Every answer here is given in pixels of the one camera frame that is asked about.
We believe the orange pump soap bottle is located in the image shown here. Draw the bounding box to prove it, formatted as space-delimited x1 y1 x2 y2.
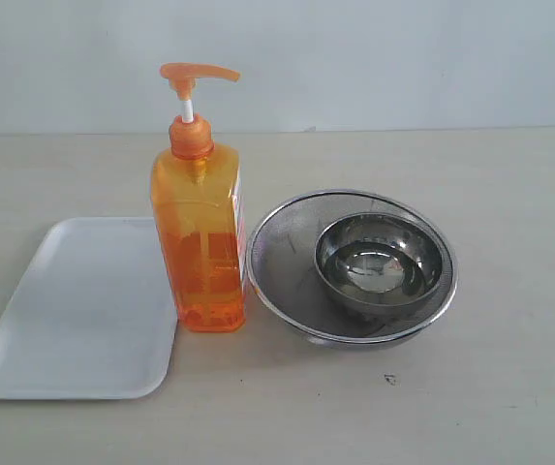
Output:
150 63 245 332

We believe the large steel mesh strainer bowl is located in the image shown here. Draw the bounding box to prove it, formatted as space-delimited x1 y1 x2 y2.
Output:
246 189 458 349

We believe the small stainless steel bowl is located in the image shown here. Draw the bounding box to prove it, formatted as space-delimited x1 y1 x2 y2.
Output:
314 212 447 316

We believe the white rectangular plastic tray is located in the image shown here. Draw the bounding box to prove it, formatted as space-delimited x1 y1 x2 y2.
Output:
0 217 177 400

